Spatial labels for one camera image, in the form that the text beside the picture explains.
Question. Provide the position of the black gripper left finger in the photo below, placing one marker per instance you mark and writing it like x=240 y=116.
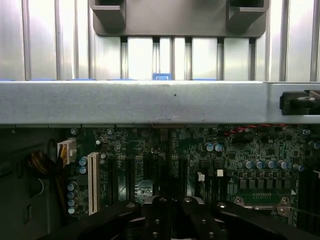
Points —
x=157 y=220

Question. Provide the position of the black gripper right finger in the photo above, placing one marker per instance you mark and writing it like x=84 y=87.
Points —
x=192 y=220

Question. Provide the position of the short black expansion slot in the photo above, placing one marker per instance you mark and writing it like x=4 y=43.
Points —
x=152 y=165

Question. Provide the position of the white expansion slot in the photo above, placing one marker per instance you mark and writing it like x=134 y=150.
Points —
x=93 y=185

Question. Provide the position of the green motherboard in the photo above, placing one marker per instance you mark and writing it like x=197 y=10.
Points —
x=140 y=145

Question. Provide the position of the round blue-top capacitor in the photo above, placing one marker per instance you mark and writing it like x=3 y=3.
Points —
x=282 y=164
x=257 y=164
x=269 y=164
x=247 y=163

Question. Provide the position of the white power connector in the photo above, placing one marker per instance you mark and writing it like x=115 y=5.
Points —
x=66 y=150

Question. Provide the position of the black and grey PC case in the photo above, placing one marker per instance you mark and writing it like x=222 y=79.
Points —
x=125 y=102

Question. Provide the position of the blue card retention clip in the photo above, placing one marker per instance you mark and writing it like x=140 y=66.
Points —
x=7 y=79
x=202 y=79
x=161 y=76

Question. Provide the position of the grey power supply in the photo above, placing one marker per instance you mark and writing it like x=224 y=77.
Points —
x=15 y=195

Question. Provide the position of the grey parts rack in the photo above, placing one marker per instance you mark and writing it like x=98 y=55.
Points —
x=175 y=25

